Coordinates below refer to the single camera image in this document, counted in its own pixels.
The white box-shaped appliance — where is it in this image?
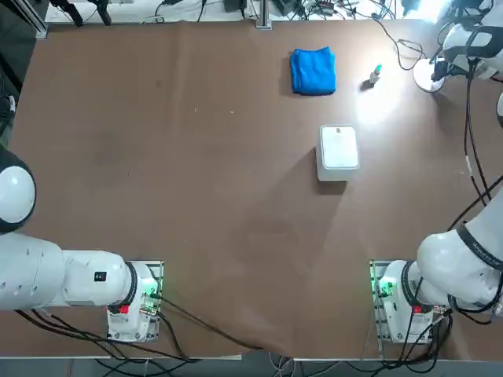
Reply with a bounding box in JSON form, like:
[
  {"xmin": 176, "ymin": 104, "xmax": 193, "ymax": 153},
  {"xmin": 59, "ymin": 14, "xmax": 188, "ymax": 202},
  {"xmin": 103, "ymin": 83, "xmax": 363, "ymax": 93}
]
[{"xmin": 315, "ymin": 123, "xmax": 361, "ymax": 183}]

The black left base cable bundle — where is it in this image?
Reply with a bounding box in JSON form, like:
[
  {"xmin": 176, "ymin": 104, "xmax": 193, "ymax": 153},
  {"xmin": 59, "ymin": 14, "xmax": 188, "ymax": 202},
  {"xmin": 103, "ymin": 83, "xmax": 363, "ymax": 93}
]
[{"xmin": 13, "ymin": 308, "xmax": 205, "ymax": 364}]

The black right base cable bundle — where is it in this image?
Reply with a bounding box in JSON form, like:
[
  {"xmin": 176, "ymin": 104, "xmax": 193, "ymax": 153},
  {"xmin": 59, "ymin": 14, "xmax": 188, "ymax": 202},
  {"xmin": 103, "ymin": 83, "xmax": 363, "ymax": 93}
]
[{"xmin": 392, "ymin": 306, "xmax": 455, "ymax": 364}]

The black tripod leg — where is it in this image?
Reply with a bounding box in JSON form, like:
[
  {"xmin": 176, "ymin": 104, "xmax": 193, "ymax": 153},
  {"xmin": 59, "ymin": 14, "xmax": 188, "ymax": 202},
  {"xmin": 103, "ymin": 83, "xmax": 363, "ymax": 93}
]
[
  {"xmin": 92, "ymin": 0, "xmax": 112, "ymax": 26},
  {"xmin": 49, "ymin": 0, "xmax": 84, "ymax": 27}
]

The blue folded cloth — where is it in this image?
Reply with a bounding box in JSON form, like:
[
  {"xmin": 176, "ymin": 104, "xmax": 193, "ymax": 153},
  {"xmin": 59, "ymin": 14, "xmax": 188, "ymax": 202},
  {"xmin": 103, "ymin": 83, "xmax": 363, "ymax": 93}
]
[{"xmin": 289, "ymin": 46, "xmax": 338, "ymax": 97}]

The white cable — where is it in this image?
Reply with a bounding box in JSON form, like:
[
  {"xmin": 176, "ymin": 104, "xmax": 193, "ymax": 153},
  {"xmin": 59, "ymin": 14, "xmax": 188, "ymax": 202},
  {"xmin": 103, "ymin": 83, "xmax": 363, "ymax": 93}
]
[{"xmin": 268, "ymin": 350, "xmax": 296, "ymax": 377}]

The black lamp cable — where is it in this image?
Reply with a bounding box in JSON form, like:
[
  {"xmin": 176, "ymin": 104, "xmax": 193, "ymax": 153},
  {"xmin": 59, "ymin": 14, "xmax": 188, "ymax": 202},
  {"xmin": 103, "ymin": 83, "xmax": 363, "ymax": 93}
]
[{"xmin": 371, "ymin": 13, "xmax": 425, "ymax": 71}]

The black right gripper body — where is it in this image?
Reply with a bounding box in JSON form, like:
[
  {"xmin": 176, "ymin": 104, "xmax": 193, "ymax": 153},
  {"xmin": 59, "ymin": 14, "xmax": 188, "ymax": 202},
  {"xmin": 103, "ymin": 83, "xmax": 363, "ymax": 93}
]
[{"xmin": 431, "ymin": 58, "xmax": 449, "ymax": 82}]

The aluminium frame profile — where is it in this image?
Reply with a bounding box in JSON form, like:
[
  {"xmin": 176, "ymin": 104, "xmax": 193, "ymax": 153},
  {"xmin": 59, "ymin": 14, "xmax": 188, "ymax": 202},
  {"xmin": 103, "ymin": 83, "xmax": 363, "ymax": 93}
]
[{"xmin": 21, "ymin": 0, "xmax": 49, "ymax": 39}]

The black base cable bundle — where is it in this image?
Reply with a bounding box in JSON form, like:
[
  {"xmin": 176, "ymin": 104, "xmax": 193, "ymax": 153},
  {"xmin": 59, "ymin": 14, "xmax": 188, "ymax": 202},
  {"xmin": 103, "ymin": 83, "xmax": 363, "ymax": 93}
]
[
  {"xmin": 13, "ymin": 308, "xmax": 205, "ymax": 364},
  {"xmin": 392, "ymin": 306, "xmax": 455, "ymax": 364}
]

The black cable across table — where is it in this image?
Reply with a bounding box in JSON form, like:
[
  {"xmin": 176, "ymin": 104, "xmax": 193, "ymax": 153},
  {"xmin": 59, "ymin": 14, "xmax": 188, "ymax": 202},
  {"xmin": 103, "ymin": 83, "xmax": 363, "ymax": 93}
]
[{"xmin": 159, "ymin": 296, "xmax": 268, "ymax": 351}]

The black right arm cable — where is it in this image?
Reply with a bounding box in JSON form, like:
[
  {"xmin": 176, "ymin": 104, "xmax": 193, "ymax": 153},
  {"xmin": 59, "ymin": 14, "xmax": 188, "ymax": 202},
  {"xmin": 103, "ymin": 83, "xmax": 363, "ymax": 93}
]
[{"xmin": 435, "ymin": 21, "xmax": 496, "ymax": 232}]

